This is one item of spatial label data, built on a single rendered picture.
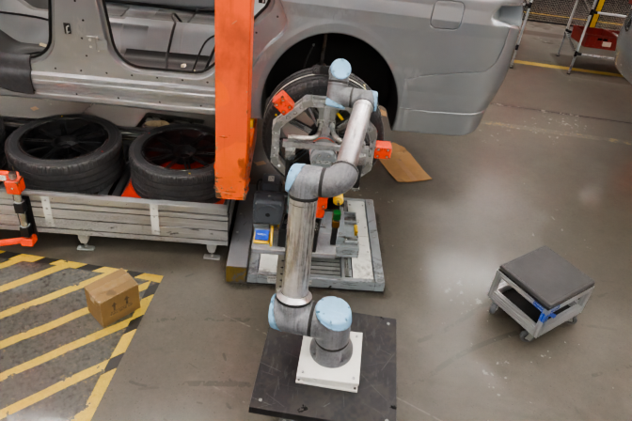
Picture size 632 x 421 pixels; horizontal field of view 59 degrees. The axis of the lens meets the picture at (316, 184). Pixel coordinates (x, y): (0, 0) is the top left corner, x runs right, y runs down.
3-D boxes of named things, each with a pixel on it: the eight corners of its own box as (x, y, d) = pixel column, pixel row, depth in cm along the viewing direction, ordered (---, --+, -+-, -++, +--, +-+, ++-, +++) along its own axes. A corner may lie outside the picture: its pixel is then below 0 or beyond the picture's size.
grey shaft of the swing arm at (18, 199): (39, 241, 328) (23, 170, 300) (36, 247, 323) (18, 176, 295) (23, 240, 327) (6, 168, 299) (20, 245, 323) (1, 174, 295)
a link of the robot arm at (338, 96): (347, 109, 250) (352, 82, 249) (323, 105, 252) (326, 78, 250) (350, 110, 259) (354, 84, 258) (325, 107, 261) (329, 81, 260)
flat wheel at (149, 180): (228, 148, 391) (229, 119, 378) (246, 204, 340) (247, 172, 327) (130, 156, 372) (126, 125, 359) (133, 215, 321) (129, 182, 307)
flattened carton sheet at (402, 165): (401, 144, 475) (402, 141, 473) (432, 180, 433) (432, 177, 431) (369, 147, 466) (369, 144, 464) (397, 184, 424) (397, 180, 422)
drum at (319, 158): (334, 154, 300) (338, 132, 292) (335, 176, 283) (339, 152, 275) (308, 152, 299) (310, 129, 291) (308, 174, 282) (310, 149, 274)
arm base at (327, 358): (347, 372, 235) (349, 358, 229) (304, 362, 238) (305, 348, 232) (356, 336, 250) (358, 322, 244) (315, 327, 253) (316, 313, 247)
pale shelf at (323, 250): (334, 238, 298) (335, 233, 297) (335, 258, 284) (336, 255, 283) (254, 231, 296) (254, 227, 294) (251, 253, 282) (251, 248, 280)
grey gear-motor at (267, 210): (284, 206, 374) (287, 162, 354) (280, 247, 339) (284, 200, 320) (257, 204, 373) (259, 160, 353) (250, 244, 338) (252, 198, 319)
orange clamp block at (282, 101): (294, 101, 284) (283, 88, 280) (294, 108, 277) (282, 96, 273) (284, 109, 286) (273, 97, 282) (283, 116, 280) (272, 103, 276)
